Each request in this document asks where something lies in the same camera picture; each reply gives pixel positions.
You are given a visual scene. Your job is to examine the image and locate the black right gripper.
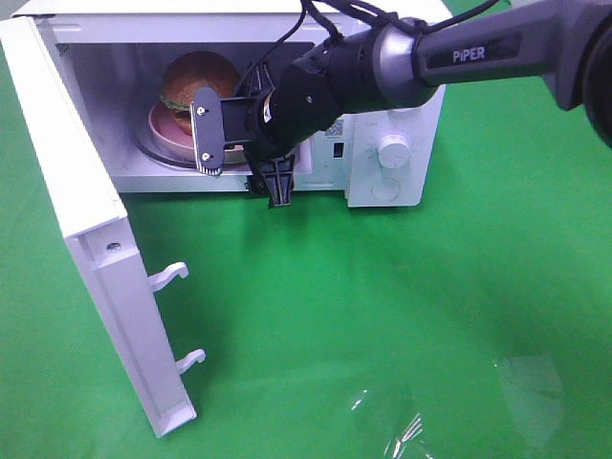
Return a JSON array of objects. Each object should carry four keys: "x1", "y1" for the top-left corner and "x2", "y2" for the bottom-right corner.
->
[{"x1": 221, "y1": 64, "x2": 306, "y2": 208}]

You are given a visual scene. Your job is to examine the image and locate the round white door release button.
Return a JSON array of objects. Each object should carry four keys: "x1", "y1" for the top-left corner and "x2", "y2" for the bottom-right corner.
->
[{"x1": 371, "y1": 178, "x2": 401, "y2": 202}]

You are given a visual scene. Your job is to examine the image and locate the white microwave knob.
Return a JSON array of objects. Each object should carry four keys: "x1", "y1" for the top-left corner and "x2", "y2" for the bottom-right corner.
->
[{"x1": 377, "y1": 134, "x2": 410, "y2": 169}]

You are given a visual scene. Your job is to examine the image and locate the pink round plate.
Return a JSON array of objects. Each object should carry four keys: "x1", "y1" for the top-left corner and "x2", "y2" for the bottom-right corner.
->
[{"x1": 147, "y1": 102, "x2": 248, "y2": 166}]

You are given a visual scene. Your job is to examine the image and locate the burger with sesame-free bun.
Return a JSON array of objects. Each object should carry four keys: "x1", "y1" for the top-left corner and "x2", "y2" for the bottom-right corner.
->
[{"x1": 160, "y1": 51, "x2": 240, "y2": 136}]

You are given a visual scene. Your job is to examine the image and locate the white microwave door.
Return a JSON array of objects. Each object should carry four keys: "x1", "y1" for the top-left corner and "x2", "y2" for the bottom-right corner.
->
[{"x1": 1, "y1": 16, "x2": 206, "y2": 437}]

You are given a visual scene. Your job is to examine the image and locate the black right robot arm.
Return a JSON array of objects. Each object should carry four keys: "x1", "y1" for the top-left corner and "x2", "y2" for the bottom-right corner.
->
[{"x1": 222, "y1": 1, "x2": 611, "y2": 207}]

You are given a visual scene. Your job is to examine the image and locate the white microwave oven body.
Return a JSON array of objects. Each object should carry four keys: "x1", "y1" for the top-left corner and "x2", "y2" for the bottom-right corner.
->
[{"x1": 1, "y1": 1, "x2": 444, "y2": 207}]

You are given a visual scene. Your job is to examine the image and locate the green table cloth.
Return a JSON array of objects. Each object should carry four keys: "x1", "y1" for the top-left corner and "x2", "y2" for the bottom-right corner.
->
[{"x1": 1, "y1": 72, "x2": 611, "y2": 458}]

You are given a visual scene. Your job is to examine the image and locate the clear tape patch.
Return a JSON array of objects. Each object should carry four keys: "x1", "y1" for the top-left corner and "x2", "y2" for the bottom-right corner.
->
[
  {"x1": 494, "y1": 354, "x2": 565, "y2": 448},
  {"x1": 348, "y1": 382, "x2": 434, "y2": 458}
]

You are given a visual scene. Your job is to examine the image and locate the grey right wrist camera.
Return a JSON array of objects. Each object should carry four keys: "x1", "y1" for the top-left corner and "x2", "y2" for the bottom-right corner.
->
[{"x1": 190, "y1": 87, "x2": 225, "y2": 176}]

